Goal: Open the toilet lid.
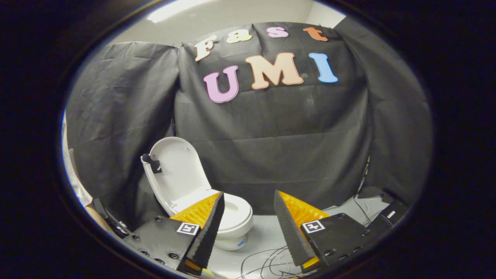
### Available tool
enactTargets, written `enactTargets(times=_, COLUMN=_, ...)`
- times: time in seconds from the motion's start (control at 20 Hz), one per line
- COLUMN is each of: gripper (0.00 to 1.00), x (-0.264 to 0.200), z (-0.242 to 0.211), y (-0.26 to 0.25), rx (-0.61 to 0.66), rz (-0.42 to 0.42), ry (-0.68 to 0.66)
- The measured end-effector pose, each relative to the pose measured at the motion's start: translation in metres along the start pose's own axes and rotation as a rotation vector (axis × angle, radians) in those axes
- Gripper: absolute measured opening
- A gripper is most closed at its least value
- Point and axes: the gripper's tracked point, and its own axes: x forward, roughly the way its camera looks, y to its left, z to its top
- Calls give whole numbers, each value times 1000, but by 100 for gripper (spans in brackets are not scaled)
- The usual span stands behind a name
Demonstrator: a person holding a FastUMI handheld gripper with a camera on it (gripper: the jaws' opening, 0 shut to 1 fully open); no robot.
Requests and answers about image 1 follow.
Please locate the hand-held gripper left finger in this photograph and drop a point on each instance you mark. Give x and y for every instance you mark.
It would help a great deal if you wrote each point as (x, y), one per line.
(209, 232)

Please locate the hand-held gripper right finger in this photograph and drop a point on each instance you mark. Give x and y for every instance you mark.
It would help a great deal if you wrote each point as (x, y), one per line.
(288, 232)

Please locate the white toilet lid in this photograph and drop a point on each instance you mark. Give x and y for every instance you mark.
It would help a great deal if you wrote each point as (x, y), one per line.
(180, 170)

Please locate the black backdrop cloth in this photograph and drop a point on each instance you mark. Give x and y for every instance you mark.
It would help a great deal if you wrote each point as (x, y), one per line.
(279, 135)

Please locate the black box with white label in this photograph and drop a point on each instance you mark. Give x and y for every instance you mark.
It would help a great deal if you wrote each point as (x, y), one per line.
(387, 217)

